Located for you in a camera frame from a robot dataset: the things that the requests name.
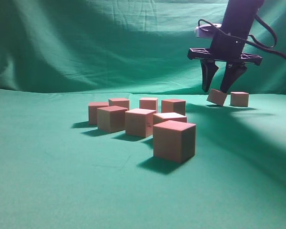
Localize black braided cable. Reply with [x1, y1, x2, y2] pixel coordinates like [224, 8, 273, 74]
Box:
[197, 19, 286, 63]

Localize pink cube column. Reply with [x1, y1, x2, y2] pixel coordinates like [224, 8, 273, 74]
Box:
[139, 97, 158, 112]
[207, 89, 227, 106]
[230, 92, 249, 107]
[161, 99, 186, 115]
[153, 112, 187, 125]
[108, 98, 130, 110]
[88, 102, 109, 125]
[153, 120, 196, 164]
[97, 106, 128, 133]

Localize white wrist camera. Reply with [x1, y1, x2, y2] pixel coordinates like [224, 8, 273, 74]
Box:
[194, 24, 216, 39]

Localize pink cube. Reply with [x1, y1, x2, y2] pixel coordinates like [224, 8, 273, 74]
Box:
[125, 108, 156, 138]

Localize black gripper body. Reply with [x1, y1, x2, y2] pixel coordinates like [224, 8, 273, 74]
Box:
[187, 32, 262, 66]

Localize green cloth backdrop and cover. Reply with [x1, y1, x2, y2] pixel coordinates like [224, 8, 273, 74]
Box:
[0, 0, 286, 229]

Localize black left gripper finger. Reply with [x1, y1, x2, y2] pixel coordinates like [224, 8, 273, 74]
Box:
[200, 60, 218, 92]

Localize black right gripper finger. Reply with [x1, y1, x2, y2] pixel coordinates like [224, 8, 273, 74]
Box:
[220, 63, 247, 93]

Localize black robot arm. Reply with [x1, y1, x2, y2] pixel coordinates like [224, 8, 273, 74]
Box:
[187, 0, 264, 93]

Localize black looped cable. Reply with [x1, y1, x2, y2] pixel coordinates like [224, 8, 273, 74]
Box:
[248, 15, 278, 49]

